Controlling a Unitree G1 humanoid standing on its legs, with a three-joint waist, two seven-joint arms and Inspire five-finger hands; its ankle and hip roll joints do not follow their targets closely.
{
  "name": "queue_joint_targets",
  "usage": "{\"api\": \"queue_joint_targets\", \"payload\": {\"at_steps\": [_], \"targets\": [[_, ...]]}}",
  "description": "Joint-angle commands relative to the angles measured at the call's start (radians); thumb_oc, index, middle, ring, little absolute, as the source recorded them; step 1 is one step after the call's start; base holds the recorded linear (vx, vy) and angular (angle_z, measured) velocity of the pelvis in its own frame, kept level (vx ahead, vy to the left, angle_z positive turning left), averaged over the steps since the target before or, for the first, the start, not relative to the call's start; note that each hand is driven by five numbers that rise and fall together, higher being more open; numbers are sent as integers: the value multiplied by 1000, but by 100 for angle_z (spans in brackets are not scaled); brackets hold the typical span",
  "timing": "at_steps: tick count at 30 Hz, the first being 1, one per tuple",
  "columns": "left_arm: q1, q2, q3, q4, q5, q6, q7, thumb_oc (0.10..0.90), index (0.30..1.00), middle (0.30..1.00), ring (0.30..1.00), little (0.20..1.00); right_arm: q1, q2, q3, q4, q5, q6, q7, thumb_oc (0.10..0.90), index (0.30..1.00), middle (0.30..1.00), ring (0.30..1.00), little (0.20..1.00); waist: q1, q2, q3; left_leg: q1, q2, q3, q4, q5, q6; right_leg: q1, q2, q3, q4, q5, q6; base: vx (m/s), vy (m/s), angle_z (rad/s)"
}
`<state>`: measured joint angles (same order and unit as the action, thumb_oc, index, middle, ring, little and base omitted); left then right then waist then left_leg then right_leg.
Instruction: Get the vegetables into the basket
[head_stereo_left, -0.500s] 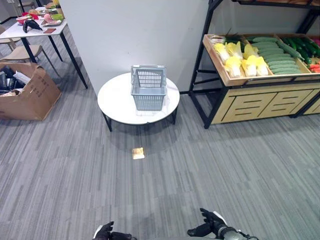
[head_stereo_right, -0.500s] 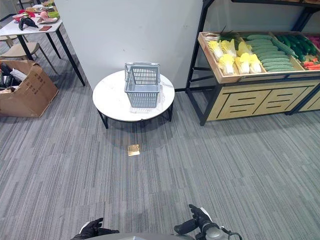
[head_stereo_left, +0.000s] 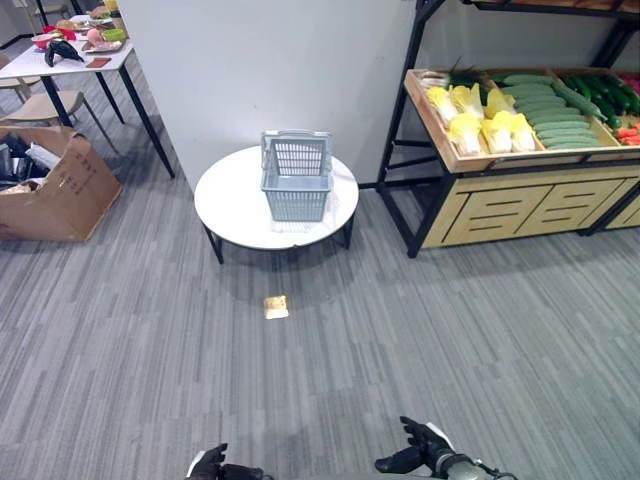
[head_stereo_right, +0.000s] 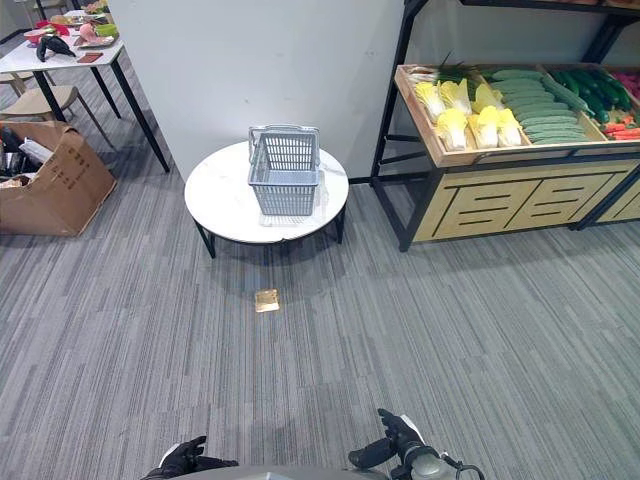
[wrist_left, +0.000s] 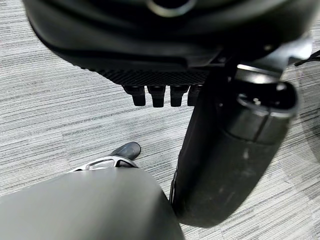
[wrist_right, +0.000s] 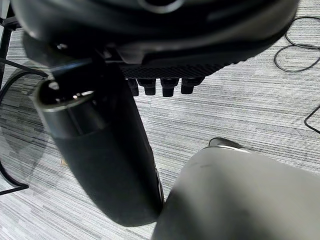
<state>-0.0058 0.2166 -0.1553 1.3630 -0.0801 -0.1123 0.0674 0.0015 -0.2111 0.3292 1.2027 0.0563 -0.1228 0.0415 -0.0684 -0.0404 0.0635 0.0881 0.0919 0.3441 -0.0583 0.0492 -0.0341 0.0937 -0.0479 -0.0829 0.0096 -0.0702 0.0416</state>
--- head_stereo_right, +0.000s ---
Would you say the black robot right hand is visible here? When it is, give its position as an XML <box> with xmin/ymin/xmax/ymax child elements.
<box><xmin>347</xmin><ymin>407</ymin><xmax>432</xmax><ymax>472</ymax></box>

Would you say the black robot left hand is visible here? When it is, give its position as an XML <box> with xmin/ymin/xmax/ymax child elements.
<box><xmin>141</xmin><ymin>435</ymin><xmax>240</xmax><ymax>480</ymax></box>

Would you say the grey plastic shopping basket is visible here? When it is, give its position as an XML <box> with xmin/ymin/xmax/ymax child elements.
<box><xmin>247</xmin><ymin>124</ymin><xmax>322</xmax><ymax>218</ymax></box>

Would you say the grey robot torso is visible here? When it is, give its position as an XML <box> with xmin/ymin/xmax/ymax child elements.
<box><xmin>164</xmin><ymin>463</ymin><xmax>386</xmax><ymax>480</ymax></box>

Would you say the round white low table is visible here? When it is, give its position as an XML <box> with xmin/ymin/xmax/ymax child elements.
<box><xmin>183</xmin><ymin>140</ymin><xmax>350</xmax><ymax>260</ymax></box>

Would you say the wooden vegetable display stand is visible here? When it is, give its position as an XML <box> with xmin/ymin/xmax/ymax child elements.
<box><xmin>370</xmin><ymin>0</ymin><xmax>640</xmax><ymax>253</ymax></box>

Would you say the open brown cardboard box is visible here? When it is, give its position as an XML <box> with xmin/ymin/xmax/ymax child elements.
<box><xmin>0</xmin><ymin>119</ymin><xmax>118</xmax><ymax>238</ymax></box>

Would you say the yellow napa cabbage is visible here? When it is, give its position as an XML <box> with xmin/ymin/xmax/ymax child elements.
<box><xmin>466</xmin><ymin>105</ymin><xmax>502</xmax><ymax>149</ymax></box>
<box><xmin>495</xmin><ymin>107</ymin><xmax>525</xmax><ymax>148</ymax></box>
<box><xmin>414</xmin><ymin>80</ymin><xmax>447</xmax><ymax>122</ymax></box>
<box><xmin>472</xmin><ymin>83</ymin><xmax>505</xmax><ymax>116</ymax></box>
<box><xmin>434</xmin><ymin>109</ymin><xmax>469</xmax><ymax>151</ymax></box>
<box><xmin>438</xmin><ymin>78</ymin><xmax>473</xmax><ymax>117</ymax></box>

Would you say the light green cucumber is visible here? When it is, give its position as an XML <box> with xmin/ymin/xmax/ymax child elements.
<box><xmin>527</xmin><ymin>130</ymin><xmax>589</xmax><ymax>146</ymax></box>
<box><xmin>516</xmin><ymin>115</ymin><xmax>581</xmax><ymax>127</ymax></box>
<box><xmin>492</xmin><ymin>69</ymin><xmax>545</xmax><ymax>84</ymax></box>

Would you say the green scallion bunch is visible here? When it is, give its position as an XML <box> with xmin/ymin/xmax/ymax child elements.
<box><xmin>436</xmin><ymin>51</ymin><xmax>482</xmax><ymax>85</ymax></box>

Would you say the beige wooden chair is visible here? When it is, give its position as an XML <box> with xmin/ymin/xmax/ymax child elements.
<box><xmin>0</xmin><ymin>85</ymin><xmax>117</xmax><ymax>151</ymax></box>

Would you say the dark green cucumber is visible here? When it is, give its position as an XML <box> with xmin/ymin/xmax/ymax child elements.
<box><xmin>587</xmin><ymin>69</ymin><xmax>634</xmax><ymax>112</ymax></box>
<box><xmin>563</xmin><ymin>72</ymin><xmax>611</xmax><ymax>124</ymax></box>

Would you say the white table with black legs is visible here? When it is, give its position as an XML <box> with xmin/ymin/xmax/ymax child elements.
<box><xmin>0</xmin><ymin>28</ymin><xmax>172</xmax><ymax>174</ymax></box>

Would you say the magenta dragon fruit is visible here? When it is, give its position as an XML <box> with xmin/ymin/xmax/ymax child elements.
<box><xmin>612</xmin><ymin>70</ymin><xmax>640</xmax><ymax>103</ymax></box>

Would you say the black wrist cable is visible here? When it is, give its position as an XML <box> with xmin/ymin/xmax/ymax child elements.
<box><xmin>438</xmin><ymin>451</ymin><xmax>485</xmax><ymax>480</ymax></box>

